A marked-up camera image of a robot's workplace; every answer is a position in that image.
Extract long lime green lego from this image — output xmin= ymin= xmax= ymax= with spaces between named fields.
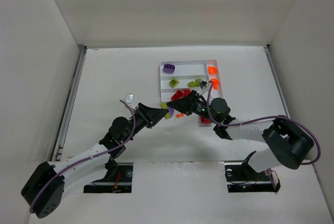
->
xmin=161 ymin=102 xmax=168 ymax=109

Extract small red lego brick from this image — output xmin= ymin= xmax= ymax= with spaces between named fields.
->
xmin=171 ymin=90 xmax=184 ymax=101

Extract purple wedge lego piece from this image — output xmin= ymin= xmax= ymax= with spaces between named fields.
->
xmin=165 ymin=106 xmax=174 ymax=120

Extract small lime green lego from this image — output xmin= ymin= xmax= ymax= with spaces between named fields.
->
xmin=188 ymin=81 xmax=196 ymax=88

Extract large red lego block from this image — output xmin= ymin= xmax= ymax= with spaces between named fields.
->
xmin=200 ymin=116 xmax=212 ymax=125

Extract lime green square lego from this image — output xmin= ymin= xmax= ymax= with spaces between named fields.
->
xmin=169 ymin=79 xmax=179 ymax=88

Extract orange round lego piece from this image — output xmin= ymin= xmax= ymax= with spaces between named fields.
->
xmin=210 ymin=78 xmax=219 ymax=90

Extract orange flower lego piece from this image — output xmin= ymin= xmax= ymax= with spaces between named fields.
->
xmin=208 ymin=66 xmax=217 ymax=75

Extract purple round lego brick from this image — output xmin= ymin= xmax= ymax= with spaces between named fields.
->
xmin=162 ymin=63 xmax=175 ymax=74

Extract red rounded lego brick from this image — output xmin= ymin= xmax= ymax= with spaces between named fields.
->
xmin=183 ymin=89 xmax=191 ymax=97

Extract green studded lego brick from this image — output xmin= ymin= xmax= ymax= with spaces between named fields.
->
xmin=195 ymin=79 xmax=201 ymax=87

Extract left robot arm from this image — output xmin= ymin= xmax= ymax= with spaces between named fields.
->
xmin=21 ymin=103 xmax=168 ymax=218

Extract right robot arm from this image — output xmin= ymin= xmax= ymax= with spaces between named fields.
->
xmin=167 ymin=91 xmax=315 ymax=172

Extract small orange lego bits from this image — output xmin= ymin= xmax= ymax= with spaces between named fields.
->
xmin=176 ymin=113 xmax=184 ymax=118

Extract white divided sorting tray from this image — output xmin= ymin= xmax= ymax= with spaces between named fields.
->
xmin=160 ymin=59 xmax=223 ymax=102

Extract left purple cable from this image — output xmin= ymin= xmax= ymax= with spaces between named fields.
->
xmin=29 ymin=100 xmax=136 ymax=214

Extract purple cable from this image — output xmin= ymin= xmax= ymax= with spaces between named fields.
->
xmin=29 ymin=100 xmax=136 ymax=214
xmin=206 ymin=80 xmax=322 ymax=166

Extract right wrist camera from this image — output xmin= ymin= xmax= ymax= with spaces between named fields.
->
xmin=199 ymin=79 xmax=210 ymax=90

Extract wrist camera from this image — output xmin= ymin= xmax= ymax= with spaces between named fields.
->
xmin=125 ymin=93 xmax=134 ymax=104
xmin=199 ymin=79 xmax=210 ymax=90

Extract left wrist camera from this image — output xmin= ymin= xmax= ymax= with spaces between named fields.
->
xmin=125 ymin=93 xmax=134 ymax=104

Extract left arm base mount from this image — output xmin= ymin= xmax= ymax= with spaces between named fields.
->
xmin=83 ymin=163 xmax=134 ymax=194

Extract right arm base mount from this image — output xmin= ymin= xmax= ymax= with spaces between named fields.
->
xmin=224 ymin=151 xmax=281 ymax=193

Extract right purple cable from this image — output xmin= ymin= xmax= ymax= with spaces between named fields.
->
xmin=206 ymin=80 xmax=322 ymax=166

